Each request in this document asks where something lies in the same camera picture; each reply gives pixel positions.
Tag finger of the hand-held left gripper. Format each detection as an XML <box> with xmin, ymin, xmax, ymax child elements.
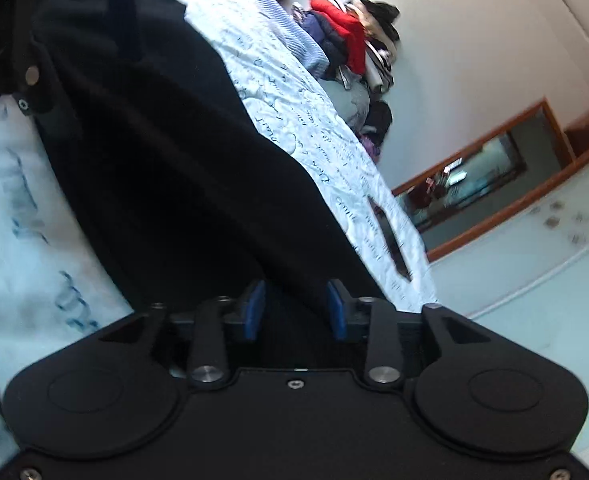
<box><xmin>0</xmin><ymin>0</ymin><xmax>56</xmax><ymax>117</ymax></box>
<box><xmin>101</xmin><ymin>0</ymin><xmax>148</xmax><ymax>62</ymax></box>

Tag navy padded jacket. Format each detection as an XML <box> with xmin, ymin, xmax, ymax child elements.
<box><xmin>299</xmin><ymin>11</ymin><xmax>356</xmax><ymax>70</ymax></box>

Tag blue knitted blanket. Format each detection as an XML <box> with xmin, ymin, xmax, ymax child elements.
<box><xmin>224</xmin><ymin>0</ymin><xmax>331</xmax><ymax>77</ymax></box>

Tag black smartphone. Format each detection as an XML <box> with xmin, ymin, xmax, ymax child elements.
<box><xmin>367</xmin><ymin>195</ymin><xmax>413</xmax><ymax>281</ymax></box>

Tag black bag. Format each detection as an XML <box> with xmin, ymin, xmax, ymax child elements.
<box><xmin>363</xmin><ymin>101</ymin><xmax>394</xmax><ymax>137</ymax></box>

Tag red jacket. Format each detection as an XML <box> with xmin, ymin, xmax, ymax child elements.
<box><xmin>309</xmin><ymin>0</ymin><xmax>369</xmax><ymax>75</ymax></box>

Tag frosted glass sliding door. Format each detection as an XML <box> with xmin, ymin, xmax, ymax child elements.
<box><xmin>427</xmin><ymin>142</ymin><xmax>589</xmax><ymax>463</ymax></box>

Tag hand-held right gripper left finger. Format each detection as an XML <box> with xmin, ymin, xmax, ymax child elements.
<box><xmin>97</xmin><ymin>279</ymin><xmax>268</xmax><ymax>387</ymax></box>

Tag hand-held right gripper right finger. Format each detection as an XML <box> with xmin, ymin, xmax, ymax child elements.
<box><xmin>326</xmin><ymin>279</ymin><xmax>490</xmax><ymax>389</ymax></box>

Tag bed with lettered white cover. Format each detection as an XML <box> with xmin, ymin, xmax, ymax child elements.
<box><xmin>0</xmin><ymin>0</ymin><xmax>441</xmax><ymax>476</ymax></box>

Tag black pants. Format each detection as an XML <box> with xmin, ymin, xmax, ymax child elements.
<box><xmin>29</xmin><ymin>0</ymin><xmax>400</xmax><ymax>371</ymax></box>

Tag black and white striped cloth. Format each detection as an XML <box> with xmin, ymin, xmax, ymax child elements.
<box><xmin>363</xmin><ymin>39</ymin><xmax>396</xmax><ymax>95</ymax></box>

